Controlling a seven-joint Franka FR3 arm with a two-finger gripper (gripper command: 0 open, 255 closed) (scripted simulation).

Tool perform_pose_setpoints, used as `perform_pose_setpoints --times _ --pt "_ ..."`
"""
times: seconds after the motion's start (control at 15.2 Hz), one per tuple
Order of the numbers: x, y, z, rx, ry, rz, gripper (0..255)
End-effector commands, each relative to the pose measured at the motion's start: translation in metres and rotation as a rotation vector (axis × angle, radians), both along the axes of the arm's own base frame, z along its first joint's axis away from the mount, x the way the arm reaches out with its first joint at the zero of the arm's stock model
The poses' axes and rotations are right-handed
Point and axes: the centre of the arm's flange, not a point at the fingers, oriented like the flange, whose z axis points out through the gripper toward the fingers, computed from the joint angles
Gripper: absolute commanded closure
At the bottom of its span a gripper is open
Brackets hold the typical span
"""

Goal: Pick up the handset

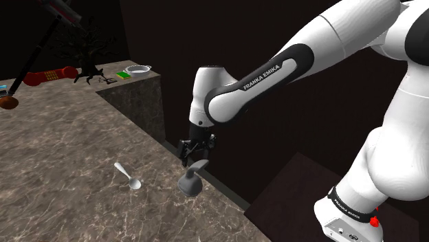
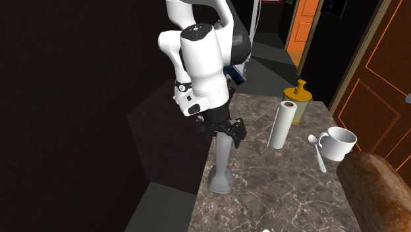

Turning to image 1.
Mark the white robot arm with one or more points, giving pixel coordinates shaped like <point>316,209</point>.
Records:
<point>395,140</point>

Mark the black pole with brown head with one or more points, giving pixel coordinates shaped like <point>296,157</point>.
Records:
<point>29,62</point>

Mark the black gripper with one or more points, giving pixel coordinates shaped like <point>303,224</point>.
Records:
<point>199,137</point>

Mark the silver spoon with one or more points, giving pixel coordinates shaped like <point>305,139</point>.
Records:
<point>134,183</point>

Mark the dark robot stand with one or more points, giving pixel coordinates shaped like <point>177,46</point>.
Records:
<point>288,204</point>

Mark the black tree figure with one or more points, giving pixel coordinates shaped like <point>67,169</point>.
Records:
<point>88,63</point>

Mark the green yellow sponge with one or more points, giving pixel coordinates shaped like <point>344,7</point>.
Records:
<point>123,75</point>

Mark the red telephone handset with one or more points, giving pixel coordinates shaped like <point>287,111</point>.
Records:
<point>37,77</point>

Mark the small black flat thing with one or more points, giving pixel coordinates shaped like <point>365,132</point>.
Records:
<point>112,81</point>

